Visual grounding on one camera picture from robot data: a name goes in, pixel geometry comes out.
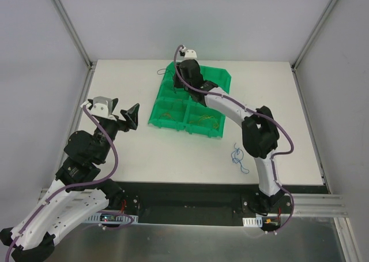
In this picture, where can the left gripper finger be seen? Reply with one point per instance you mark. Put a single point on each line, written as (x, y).
(113, 104)
(131, 116)

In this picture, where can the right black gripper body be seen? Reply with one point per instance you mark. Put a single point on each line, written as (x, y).
(181, 79)

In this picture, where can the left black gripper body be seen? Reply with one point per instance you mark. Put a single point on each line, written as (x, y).
(117, 118)

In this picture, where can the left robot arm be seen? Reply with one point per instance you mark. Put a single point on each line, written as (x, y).
(81, 188)

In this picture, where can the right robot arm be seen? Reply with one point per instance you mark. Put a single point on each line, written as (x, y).
(259, 129)

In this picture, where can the green six-compartment bin tray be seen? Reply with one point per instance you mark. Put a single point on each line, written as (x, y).
(175, 109)

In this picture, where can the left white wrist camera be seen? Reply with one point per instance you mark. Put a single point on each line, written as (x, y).
(99, 107)

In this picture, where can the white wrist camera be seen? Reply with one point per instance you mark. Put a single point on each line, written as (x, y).
(99, 107)
(187, 53)

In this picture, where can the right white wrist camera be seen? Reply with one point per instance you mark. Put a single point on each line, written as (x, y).
(187, 53)

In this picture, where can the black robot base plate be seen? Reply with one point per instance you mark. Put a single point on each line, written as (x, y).
(196, 204)

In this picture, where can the left white cable duct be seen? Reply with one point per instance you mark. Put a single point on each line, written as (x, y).
(110, 218)

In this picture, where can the white cable duct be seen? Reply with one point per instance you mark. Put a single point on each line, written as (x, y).
(110, 218)
(253, 222)

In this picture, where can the left aluminium frame post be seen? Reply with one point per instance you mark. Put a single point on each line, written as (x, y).
(65, 19)

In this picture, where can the aluminium frame post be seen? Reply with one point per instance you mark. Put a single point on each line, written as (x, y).
(65, 19)
(327, 11)

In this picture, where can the right aluminium frame post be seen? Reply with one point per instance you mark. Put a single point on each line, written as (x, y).
(327, 11)

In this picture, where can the right white cable duct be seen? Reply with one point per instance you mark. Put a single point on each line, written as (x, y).
(253, 222)

